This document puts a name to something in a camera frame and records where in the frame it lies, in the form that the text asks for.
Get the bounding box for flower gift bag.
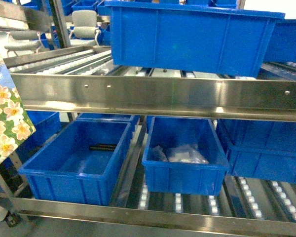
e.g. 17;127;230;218
0;54;36;164

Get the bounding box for blue bin with plastic bags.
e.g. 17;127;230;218
142;116;229;196

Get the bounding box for blue bin with black item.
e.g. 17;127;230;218
18;120;132;206

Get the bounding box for blue bin on upper shelf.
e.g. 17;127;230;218
105;0;285;77

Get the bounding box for grey office chair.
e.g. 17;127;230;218
70;10;101;46
4;31;49;57

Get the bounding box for blue bin lower right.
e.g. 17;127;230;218
216;119;296;184

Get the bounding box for steel shelf front rail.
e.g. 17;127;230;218
12;74;296;121

